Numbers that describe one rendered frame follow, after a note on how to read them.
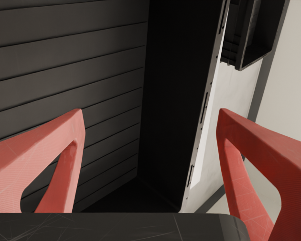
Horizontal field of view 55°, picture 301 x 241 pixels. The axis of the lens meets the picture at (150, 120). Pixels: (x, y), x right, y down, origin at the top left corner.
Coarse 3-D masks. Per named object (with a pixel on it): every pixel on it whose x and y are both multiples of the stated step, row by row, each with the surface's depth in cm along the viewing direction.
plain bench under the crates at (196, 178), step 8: (224, 32) 77; (216, 64) 81; (216, 72) 83; (208, 104) 89; (208, 112) 91; (208, 120) 94; (200, 144) 97; (200, 152) 100; (200, 160) 103; (200, 168) 107; (192, 184) 108
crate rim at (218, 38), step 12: (228, 0) 30; (216, 12) 30; (216, 24) 30; (216, 36) 31; (216, 48) 32; (216, 60) 33; (204, 72) 33; (204, 84) 34; (204, 96) 35; (204, 108) 36; (192, 144) 39; (192, 156) 40; (192, 168) 42; (180, 204) 45
